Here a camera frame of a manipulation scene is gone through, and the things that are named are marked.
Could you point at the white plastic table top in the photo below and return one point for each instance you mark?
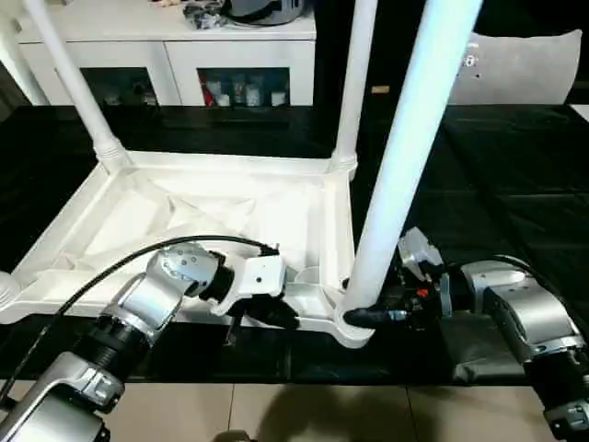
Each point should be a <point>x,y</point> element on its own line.
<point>207,202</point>

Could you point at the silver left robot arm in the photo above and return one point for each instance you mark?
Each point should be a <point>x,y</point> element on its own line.
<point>156,285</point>

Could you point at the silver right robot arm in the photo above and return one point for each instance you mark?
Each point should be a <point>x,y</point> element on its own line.
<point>520,304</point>

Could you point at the black work mat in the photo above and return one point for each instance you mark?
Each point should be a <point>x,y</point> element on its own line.
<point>506,184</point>

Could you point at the small red bottle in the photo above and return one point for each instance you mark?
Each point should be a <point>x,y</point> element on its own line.
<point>209,94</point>

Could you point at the black box with gold label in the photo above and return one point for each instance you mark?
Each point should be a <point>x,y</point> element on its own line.
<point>391,55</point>

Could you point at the flat white board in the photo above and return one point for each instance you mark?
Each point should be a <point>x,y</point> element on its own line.
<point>580,110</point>

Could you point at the grey printed cushion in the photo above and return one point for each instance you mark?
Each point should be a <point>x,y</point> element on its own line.
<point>520,69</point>

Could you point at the white cabinet with glass doors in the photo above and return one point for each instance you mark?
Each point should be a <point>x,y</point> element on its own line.
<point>138,50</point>

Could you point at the grey round appliance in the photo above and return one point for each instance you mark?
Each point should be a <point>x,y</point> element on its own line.
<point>262,11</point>

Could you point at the black tangled item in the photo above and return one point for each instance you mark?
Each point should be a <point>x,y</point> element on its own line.
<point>202,16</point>

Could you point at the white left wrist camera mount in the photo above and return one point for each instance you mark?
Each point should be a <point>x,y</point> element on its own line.
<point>260,278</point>

